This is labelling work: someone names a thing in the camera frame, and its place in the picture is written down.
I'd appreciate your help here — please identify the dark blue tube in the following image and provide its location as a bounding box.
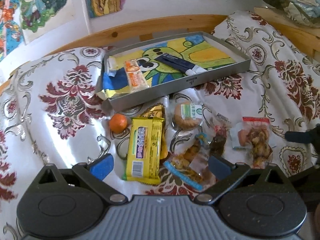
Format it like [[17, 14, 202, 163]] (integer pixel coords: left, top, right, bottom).
[[155, 53, 206, 76]]

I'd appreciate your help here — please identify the small white blue packet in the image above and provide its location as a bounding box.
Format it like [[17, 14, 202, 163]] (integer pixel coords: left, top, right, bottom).
[[106, 56, 118, 77]]

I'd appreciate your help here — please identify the anime girl wall poster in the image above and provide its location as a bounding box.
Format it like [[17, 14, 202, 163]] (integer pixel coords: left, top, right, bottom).
[[1, 0, 74, 59]]

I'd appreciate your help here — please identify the blue edged pastry packet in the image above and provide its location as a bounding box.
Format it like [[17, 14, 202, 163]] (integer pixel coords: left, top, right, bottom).
[[164, 133, 216, 192]]

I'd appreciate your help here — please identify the wooden bed frame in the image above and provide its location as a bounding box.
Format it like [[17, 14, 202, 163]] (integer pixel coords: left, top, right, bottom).
[[50, 7, 319, 62]]

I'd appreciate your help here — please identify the grey rectangular tray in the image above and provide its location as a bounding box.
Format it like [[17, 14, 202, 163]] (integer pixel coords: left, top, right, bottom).
[[95, 32, 250, 111]]

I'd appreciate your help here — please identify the colourful frog drawing paper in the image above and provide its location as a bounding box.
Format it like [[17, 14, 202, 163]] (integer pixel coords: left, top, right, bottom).
[[95, 34, 236, 100]]

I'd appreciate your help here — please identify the mini sausages clear packet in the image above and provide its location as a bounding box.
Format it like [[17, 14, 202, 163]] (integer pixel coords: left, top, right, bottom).
[[229, 122, 250, 149]]

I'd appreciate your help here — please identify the dark braised meat red packet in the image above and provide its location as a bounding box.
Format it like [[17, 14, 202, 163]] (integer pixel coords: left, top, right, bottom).
[[201, 113, 231, 157]]

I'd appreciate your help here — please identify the orange white snack packet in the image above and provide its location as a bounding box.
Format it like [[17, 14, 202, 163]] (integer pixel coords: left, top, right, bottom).
[[124, 60, 149, 93]]

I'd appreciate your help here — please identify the round biscuit green label packet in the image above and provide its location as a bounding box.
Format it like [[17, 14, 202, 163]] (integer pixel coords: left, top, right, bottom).
[[172, 101, 203, 131]]

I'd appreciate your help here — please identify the orange mandarin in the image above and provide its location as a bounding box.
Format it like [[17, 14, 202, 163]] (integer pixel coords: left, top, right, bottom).
[[109, 113, 127, 134]]

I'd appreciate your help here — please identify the floral white bed sheet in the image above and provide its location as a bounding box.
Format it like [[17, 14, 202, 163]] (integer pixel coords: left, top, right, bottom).
[[1, 12, 319, 239]]

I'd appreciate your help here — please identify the yellow wafer snack bar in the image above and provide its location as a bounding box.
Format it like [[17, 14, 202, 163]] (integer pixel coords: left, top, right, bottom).
[[123, 117, 164, 185]]

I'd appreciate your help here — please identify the gold foil snack packet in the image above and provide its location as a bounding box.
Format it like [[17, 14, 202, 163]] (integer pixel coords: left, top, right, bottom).
[[139, 103, 168, 160]]

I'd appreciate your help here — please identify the chicken feet red top packet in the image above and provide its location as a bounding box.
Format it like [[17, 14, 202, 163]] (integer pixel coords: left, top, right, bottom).
[[239, 116, 273, 168]]

